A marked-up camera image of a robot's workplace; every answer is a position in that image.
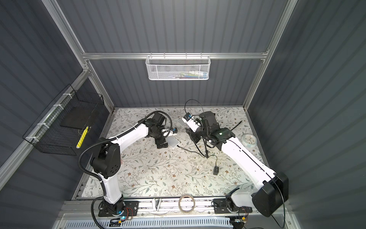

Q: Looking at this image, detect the white network switch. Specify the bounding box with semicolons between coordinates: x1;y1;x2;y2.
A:
166;136;180;149
177;119;185;127

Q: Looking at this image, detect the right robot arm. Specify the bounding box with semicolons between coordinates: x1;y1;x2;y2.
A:
182;111;289;217

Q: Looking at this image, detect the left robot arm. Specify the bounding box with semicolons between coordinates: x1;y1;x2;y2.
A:
78;110;177;213

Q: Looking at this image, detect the white round timer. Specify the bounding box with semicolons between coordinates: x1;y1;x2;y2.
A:
241;134;257;148

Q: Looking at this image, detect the clear tape roll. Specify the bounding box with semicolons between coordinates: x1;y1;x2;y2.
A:
178;194;196;214

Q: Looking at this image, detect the yellow striped marker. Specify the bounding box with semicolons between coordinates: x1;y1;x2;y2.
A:
76;126;90;149

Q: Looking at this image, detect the black foam pad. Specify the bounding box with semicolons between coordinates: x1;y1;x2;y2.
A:
60;107;97;130

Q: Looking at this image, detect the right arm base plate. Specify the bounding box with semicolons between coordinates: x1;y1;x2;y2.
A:
211;198;253;214

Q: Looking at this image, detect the white wire mesh basket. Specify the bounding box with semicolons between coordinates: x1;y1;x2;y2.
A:
145;56;211;81

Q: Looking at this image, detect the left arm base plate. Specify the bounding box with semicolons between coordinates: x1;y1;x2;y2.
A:
98;200;139;217

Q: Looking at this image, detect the black wire basket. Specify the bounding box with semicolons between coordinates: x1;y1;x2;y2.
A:
23;86;104;156

